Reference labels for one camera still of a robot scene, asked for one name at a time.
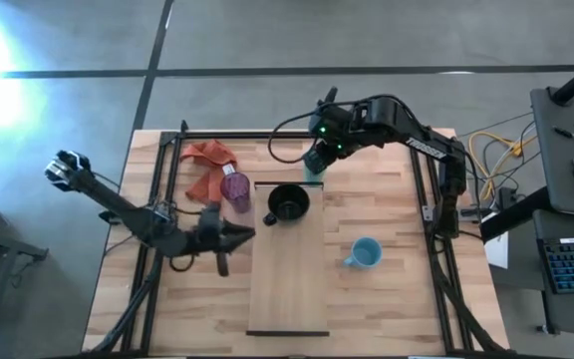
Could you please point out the black table frame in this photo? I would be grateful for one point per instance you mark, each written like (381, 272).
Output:
(247, 134)

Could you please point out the white paper sheet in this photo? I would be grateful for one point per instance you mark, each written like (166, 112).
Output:
(498, 249)

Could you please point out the light blue mug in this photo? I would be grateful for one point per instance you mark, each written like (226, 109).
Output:
(367, 254)

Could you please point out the black mug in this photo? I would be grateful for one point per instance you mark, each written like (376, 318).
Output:
(287, 204)

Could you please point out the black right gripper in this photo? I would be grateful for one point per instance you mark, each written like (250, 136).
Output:
(318, 158)

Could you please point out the small teal cup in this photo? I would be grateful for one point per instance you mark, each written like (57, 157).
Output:
(315, 177)

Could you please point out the orange cloth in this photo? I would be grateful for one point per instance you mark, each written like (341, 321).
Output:
(207, 157)

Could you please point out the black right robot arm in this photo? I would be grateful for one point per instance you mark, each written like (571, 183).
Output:
(391, 119)

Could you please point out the purple faceted plastic tumbler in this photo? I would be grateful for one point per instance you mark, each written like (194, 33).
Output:
(237, 192)

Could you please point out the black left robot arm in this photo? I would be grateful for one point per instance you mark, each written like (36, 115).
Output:
(117, 209)

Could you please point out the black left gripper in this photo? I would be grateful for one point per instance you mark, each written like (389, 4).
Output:
(208, 234)

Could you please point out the black power adapter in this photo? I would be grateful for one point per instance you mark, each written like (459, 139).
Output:
(507, 197)

